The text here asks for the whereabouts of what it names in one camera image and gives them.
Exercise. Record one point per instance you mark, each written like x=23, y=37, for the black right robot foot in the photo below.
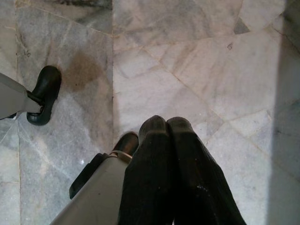
x=126, y=143

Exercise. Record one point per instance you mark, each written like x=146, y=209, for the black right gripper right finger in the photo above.
x=199, y=178

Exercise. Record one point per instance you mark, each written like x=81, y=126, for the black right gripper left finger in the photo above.
x=150, y=178

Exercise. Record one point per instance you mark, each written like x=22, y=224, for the black left robot foot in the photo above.
x=47, y=82

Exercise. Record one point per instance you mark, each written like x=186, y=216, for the black robot foot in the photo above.
x=47, y=82
x=126, y=143

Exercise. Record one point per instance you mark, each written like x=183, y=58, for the silver left robot leg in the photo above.
x=11, y=93

